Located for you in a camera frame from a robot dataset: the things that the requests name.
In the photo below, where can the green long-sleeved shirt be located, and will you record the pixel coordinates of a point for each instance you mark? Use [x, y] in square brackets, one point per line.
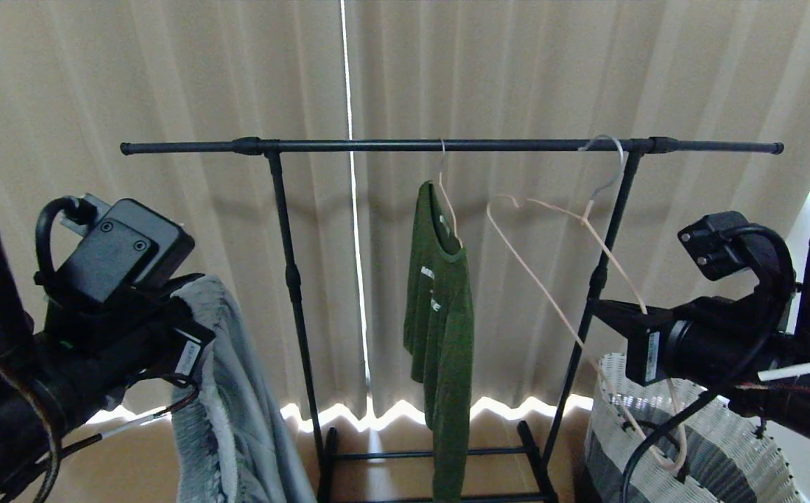
[443, 328]

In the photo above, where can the white laundry basket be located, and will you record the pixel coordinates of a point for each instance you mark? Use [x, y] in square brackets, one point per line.
[726, 447]

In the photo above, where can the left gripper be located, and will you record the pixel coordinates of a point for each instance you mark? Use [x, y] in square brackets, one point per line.
[83, 384]

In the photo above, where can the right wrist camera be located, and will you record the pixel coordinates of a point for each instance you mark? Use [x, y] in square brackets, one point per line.
[719, 244]

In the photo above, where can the pale grey shorts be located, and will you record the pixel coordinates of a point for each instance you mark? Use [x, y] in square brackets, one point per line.
[237, 391]

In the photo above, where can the beige curtain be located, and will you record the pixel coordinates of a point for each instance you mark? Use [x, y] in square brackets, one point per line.
[132, 70]

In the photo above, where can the black clothes rack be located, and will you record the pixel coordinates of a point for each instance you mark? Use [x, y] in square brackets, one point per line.
[377, 145]

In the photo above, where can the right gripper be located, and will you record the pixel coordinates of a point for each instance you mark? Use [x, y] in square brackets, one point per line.
[712, 342]

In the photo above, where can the pink clothes hanger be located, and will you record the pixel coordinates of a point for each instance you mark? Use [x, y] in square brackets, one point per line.
[449, 209]
[588, 209]

